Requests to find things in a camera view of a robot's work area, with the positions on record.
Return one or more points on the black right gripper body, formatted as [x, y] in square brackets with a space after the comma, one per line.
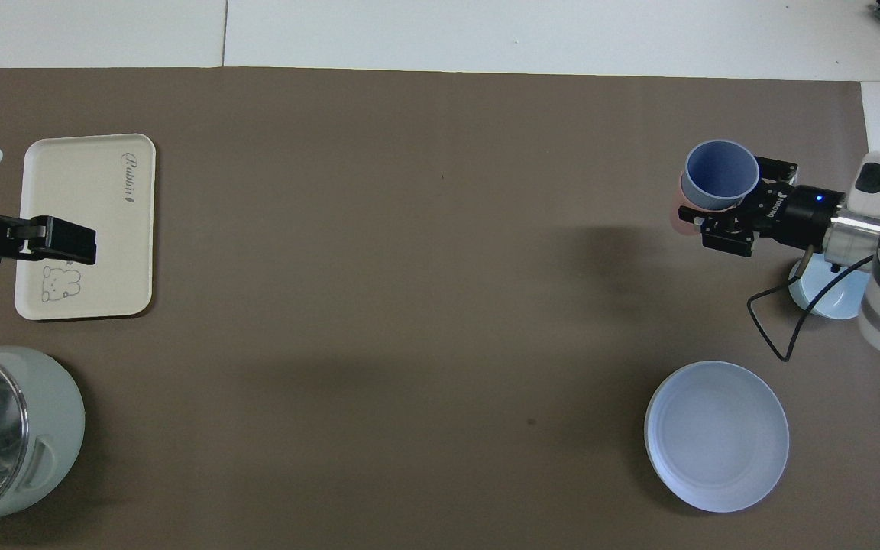
[795, 214]

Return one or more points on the pink plastic cup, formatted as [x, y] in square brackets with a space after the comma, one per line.
[677, 218]

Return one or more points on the blue plastic cup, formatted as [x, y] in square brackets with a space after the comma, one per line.
[719, 176]

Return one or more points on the cream rectangular rabbit tray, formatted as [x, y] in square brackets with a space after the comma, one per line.
[119, 244]

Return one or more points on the light blue bowl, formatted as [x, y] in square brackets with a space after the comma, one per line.
[837, 299]

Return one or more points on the pale green cooking pot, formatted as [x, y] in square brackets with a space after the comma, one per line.
[58, 428]

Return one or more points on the blue round plate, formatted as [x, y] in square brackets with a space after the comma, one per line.
[715, 435]

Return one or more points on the brown table mat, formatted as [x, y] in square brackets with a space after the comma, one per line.
[409, 305]

